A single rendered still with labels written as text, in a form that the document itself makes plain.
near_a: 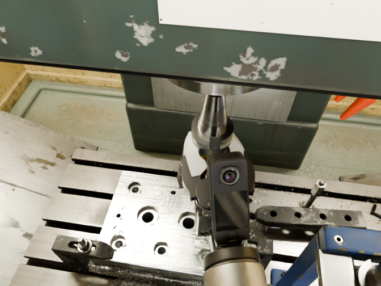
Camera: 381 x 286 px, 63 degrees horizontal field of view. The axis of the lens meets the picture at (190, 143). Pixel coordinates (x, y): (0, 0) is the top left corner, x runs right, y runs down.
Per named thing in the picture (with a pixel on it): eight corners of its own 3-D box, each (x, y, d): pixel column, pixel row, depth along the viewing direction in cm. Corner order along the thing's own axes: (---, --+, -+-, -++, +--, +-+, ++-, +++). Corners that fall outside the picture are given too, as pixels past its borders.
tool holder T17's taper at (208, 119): (224, 114, 48) (229, 79, 43) (229, 135, 45) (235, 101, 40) (195, 116, 47) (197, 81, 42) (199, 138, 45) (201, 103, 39)
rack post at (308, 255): (296, 319, 67) (352, 281, 44) (271, 315, 68) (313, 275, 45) (293, 272, 73) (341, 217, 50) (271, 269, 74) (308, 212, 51)
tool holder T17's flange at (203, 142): (228, 121, 50) (229, 110, 48) (235, 150, 46) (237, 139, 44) (189, 123, 50) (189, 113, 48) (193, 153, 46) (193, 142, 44)
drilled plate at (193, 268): (223, 285, 68) (225, 278, 64) (96, 265, 71) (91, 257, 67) (231, 194, 82) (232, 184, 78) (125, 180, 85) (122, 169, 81)
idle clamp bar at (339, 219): (356, 239, 78) (367, 228, 73) (253, 233, 80) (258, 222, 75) (351, 221, 81) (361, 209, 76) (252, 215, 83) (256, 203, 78)
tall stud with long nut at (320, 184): (312, 212, 83) (329, 187, 73) (301, 210, 83) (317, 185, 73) (311, 203, 85) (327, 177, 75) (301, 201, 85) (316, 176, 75)
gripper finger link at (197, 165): (174, 154, 53) (192, 199, 48) (173, 131, 49) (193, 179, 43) (191, 149, 54) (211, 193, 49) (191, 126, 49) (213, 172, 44)
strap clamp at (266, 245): (265, 270, 74) (278, 247, 62) (210, 262, 75) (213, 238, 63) (265, 256, 76) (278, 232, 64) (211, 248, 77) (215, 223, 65)
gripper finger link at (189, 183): (174, 163, 47) (194, 214, 42) (173, 157, 45) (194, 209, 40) (203, 155, 48) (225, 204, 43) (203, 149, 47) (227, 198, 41)
